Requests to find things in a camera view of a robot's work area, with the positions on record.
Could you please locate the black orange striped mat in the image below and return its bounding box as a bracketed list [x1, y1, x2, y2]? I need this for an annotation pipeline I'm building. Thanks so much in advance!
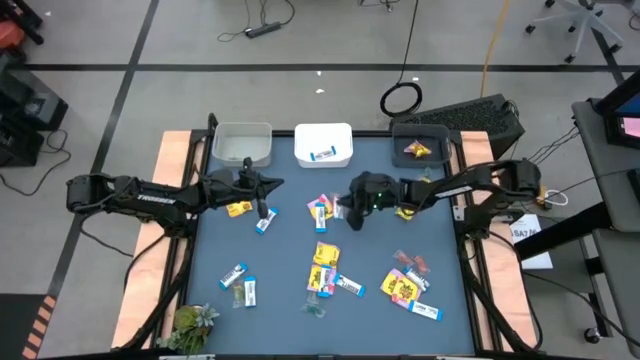
[0, 293, 59, 360]

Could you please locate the black computer monitor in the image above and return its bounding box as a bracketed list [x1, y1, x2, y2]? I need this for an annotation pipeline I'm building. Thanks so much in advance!
[594, 69, 640, 151]

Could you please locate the white plastic bin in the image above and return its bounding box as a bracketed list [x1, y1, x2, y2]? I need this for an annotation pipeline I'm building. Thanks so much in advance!
[293, 122, 354, 169]

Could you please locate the black aluminium table frame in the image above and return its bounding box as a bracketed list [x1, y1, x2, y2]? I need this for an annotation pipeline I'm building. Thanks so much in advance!
[119, 112, 541, 360]

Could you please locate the green succulent plant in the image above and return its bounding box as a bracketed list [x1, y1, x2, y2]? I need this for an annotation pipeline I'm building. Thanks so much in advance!
[155, 302, 221, 357]

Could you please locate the white paper sheet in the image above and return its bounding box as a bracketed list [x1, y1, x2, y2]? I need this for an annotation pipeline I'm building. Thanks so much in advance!
[508, 213, 555, 271]

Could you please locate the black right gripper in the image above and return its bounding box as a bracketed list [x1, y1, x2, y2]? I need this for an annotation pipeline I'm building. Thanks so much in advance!
[340, 172, 396, 232]

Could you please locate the yellow hanging cable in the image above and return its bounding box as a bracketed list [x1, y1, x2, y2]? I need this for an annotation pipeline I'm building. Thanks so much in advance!
[479, 0, 512, 99]

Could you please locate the clear container of snacks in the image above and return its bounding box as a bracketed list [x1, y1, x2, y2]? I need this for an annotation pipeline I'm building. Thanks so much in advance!
[391, 123, 452, 169]

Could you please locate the wooden side board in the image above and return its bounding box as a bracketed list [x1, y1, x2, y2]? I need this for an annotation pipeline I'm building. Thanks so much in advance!
[459, 130, 539, 351]
[110, 130, 199, 350]

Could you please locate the black equipment rack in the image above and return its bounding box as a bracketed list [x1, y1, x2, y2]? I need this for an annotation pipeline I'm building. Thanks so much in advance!
[0, 49, 70, 169]

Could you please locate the grey desk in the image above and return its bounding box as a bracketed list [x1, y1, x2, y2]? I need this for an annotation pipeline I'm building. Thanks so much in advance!
[592, 227, 640, 359]
[571, 97, 640, 234]

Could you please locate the black perforated computer case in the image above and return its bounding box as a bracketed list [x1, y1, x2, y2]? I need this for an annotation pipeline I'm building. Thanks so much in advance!
[388, 93, 527, 161]

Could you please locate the black coiled cable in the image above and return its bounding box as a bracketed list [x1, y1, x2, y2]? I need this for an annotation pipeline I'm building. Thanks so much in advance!
[378, 0, 424, 119]

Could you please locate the red orange machine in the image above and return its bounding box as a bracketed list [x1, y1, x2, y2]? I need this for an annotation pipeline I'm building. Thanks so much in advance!
[0, 19, 26, 51]

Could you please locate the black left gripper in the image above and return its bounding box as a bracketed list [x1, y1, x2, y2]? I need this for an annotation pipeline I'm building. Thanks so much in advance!
[230, 157, 285, 220]

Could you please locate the light grey plastic bin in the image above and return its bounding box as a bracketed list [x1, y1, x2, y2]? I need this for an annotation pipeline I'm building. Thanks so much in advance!
[211, 121, 274, 168]

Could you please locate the grey office chair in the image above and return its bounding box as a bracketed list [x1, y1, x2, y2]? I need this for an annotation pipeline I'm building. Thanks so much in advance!
[524, 0, 626, 65]
[357, 0, 401, 14]

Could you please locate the black power strip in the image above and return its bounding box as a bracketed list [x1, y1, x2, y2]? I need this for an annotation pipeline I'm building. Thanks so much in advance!
[244, 21, 282, 40]

